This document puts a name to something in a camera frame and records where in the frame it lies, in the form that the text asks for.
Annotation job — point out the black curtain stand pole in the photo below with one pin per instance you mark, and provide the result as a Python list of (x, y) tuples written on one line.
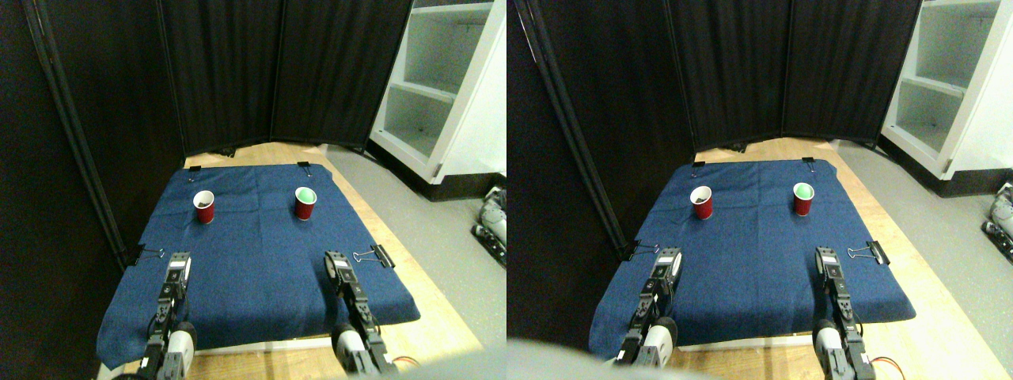
[(571, 119), (77, 131)]

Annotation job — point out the black curtain stand foot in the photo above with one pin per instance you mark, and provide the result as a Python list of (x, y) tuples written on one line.
[(224, 150), (732, 146)]

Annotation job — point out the grey and black device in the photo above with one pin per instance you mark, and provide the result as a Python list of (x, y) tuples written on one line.
[(999, 214), (492, 222)]

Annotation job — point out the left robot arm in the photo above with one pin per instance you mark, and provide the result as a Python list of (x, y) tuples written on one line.
[(661, 340), (182, 342)]

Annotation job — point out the white shelf unit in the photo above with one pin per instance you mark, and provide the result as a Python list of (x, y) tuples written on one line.
[(483, 134), (989, 134)]

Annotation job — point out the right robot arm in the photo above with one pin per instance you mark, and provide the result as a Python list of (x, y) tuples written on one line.
[(827, 342), (348, 344)]

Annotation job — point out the red cup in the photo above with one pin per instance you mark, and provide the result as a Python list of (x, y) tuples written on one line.
[(702, 209), (305, 210), (205, 214), (803, 206)]

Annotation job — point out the dark blue cloth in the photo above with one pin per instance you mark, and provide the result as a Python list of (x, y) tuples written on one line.
[(752, 253), (261, 261)]

